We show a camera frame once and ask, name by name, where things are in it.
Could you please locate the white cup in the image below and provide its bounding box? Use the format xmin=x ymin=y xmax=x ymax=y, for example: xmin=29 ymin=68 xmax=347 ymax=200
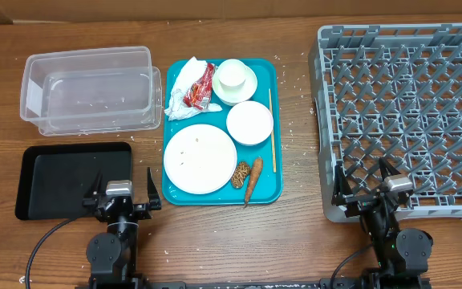
xmin=217 ymin=59 xmax=246 ymax=92

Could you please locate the large white plate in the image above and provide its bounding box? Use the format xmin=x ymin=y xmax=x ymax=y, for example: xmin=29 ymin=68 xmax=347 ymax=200
xmin=163 ymin=124 xmax=237 ymax=195

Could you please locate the orange carrot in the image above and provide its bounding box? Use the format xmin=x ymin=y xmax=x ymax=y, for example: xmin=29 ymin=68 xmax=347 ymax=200
xmin=244 ymin=157 xmax=263 ymax=206

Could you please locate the grey dishwasher rack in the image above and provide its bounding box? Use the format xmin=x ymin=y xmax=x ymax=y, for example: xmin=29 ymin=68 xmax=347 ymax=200
xmin=308 ymin=23 xmax=462 ymax=222

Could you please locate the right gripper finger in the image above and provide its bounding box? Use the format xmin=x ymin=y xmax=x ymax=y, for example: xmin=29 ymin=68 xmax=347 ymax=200
xmin=379 ymin=157 xmax=399 ymax=179
xmin=333 ymin=164 xmax=352 ymax=199

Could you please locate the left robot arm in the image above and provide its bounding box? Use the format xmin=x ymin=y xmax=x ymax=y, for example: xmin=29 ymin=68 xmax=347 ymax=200
xmin=82 ymin=173 xmax=161 ymax=288

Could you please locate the red snack wrapper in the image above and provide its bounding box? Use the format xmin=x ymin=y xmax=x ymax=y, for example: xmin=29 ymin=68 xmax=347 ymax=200
xmin=183 ymin=63 xmax=215 ymax=111

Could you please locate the teal serving tray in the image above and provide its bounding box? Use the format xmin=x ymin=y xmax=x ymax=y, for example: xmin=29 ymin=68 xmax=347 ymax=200
xmin=162 ymin=58 xmax=283 ymax=206

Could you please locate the black plastic tray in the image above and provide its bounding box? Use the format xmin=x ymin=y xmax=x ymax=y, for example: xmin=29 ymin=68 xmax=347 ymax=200
xmin=14 ymin=142 xmax=132 ymax=221

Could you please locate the white saucer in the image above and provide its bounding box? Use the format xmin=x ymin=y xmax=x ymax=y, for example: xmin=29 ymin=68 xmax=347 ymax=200
xmin=212 ymin=66 xmax=258 ymax=106

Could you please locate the clear plastic bin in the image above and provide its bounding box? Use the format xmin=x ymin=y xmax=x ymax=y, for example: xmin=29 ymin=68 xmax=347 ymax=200
xmin=20 ymin=46 xmax=163 ymax=136

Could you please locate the wooden chopstick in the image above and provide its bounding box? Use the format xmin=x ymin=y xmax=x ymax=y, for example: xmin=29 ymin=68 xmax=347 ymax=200
xmin=268 ymin=88 xmax=277 ymax=173

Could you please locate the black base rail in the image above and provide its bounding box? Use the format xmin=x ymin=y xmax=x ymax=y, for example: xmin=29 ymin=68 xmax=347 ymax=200
xmin=143 ymin=278 xmax=368 ymax=289

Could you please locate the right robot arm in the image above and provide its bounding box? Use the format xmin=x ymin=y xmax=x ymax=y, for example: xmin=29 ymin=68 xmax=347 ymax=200
xmin=321 ymin=158 xmax=433 ymax=289

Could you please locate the crumpled white napkin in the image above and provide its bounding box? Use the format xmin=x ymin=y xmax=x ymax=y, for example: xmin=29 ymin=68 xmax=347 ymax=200
xmin=164 ymin=57 xmax=222 ymax=121

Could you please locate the white bowl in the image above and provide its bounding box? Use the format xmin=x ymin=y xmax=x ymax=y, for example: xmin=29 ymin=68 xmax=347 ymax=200
xmin=226 ymin=100 xmax=274 ymax=146

